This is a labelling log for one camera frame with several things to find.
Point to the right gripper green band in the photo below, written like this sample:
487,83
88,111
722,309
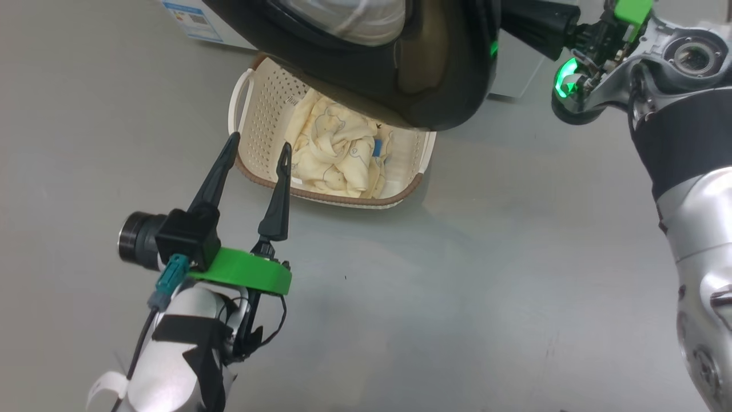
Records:
633,14

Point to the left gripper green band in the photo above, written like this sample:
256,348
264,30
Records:
246,274

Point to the pale yellow baby garment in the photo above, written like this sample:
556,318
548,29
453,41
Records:
343,180

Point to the cream bear print garment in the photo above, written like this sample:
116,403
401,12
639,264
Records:
329,131

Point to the yellow garment with blue cuffs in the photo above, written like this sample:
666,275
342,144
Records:
380,163

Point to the black round washing machine door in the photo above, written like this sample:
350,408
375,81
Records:
366,74

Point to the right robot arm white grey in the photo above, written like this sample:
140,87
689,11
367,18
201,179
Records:
692,149

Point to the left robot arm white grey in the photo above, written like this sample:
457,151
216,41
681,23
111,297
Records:
171,366

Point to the cream perforated basket brown rim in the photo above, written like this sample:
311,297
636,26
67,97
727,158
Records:
260,109

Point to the white front-load washing machine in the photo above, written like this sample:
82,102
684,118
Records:
526,74

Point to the blue white energy label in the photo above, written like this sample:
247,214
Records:
191,20

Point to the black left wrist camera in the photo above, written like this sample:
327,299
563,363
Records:
183,237

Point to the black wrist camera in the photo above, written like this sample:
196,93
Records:
537,26
183,237

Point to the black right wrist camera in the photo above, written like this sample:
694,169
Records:
537,26

